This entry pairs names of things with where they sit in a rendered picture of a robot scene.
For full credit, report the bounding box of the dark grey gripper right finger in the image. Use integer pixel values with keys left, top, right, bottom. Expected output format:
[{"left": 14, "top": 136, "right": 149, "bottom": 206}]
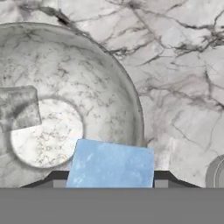
[{"left": 152, "top": 170, "right": 202, "bottom": 189}]

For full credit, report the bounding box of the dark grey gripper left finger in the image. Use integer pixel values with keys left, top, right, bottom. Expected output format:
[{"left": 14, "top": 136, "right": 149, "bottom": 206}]
[{"left": 20, "top": 170, "right": 72, "bottom": 189}]

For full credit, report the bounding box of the blue ice cube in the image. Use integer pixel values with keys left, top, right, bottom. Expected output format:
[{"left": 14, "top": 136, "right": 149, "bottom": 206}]
[{"left": 66, "top": 138, "right": 156, "bottom": 189}]

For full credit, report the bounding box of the grey marbled ice cube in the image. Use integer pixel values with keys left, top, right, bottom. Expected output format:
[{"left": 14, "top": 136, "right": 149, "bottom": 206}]
[{"left": 0, "top": 85, "right": 42, "bottom": 134}]

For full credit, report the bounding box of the white marbled bowl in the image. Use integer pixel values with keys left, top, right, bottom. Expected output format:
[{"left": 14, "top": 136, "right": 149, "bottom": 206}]
[{"left": 0, "top": 22, "right": 145, "bottom": 189}]

